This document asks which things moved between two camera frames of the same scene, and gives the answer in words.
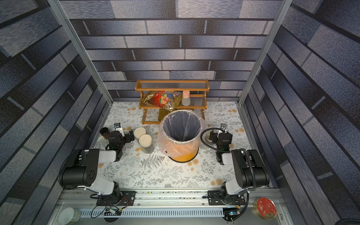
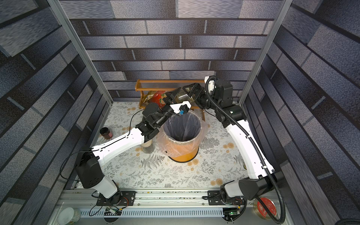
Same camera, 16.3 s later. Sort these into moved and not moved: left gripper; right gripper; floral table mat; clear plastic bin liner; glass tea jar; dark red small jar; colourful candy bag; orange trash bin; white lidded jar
Moved: right gripper; glass tea jar; left gripper
Not moved: white lidded jar; orange trash bin; dark red small jar; clear plastic bin liner; colourful candy bag; floral table mat
